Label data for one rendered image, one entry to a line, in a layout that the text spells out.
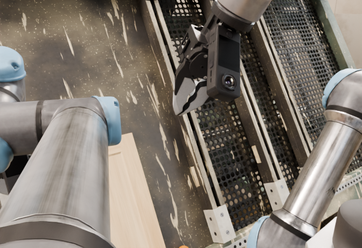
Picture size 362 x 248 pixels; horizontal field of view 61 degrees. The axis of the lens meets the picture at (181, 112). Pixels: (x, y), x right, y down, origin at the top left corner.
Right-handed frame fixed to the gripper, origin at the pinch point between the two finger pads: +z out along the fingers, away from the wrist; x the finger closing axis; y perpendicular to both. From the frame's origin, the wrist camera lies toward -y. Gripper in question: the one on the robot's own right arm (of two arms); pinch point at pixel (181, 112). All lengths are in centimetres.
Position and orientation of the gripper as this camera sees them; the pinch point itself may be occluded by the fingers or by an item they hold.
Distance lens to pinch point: 57.3
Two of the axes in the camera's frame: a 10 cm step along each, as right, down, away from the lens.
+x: -8.9, -2.3, -4.0
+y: -1.6, -6.7, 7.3
